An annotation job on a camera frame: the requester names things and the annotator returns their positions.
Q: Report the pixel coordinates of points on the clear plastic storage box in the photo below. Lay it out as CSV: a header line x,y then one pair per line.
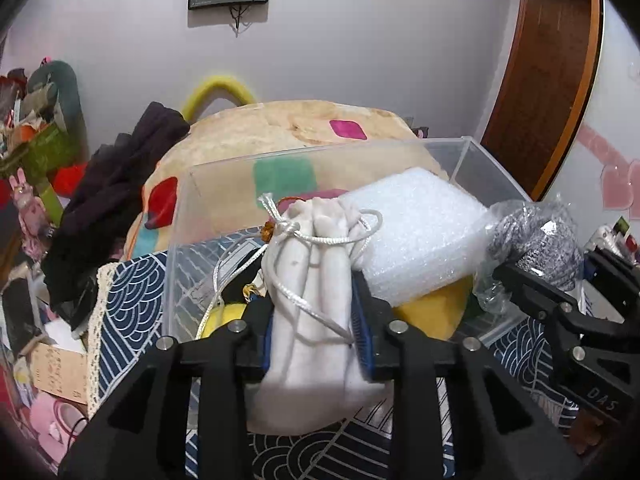
x,y
468,166

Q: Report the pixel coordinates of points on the yellow plush ball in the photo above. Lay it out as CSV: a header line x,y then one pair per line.
x,y
218,316

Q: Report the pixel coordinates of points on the black clothing pile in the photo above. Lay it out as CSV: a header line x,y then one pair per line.
x,y
103,206

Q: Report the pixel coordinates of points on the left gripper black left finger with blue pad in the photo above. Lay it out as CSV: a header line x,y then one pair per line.
x,y
256,347

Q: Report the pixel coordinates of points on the pink plush slipper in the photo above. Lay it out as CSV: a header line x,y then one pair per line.
x,y
57,424

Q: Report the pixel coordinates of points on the beige patchwork blanket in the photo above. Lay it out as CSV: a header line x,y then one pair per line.
x,y
208,184

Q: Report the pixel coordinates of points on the blue white patterned tablecloth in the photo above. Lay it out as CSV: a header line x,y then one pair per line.
x,y
357,446

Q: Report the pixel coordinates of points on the yellow green sponge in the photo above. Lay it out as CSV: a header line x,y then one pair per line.
x,y
438,313

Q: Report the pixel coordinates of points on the white foam block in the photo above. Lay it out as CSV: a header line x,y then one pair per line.
x,y
432,234

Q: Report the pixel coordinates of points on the green box of clutter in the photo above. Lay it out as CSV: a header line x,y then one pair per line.
x,y
49,149

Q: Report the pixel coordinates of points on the dark green cushion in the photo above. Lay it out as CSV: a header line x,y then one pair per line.
x,y
66,106

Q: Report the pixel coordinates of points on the yellow fuzzy arch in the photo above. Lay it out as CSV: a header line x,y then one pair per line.
x,y
209,90

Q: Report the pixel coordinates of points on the pink bunny figure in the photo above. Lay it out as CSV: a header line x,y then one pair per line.
x,y
32,216

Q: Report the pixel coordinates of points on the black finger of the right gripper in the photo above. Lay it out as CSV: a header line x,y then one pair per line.
x,y
541,301

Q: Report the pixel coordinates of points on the white sliding wardrobe door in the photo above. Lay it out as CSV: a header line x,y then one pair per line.
x,y
599,178

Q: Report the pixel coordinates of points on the brown cardboard note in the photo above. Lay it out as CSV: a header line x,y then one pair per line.
x,y
59,372

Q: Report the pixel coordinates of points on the white stickered suitcase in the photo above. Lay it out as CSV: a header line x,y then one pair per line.
x,y
617,239

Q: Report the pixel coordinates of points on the white drawstring pouch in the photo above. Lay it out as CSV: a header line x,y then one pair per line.
x,y
314,376

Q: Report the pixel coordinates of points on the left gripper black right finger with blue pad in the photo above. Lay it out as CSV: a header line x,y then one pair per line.
x,y
378,357

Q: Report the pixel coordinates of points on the grey yarn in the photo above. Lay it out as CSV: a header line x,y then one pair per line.
x,y
539,238

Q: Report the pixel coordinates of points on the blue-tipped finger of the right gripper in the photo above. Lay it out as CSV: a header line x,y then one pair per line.
x,y
615,279

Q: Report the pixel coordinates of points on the brown wooden door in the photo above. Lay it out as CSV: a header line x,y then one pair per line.
x,y
545,89

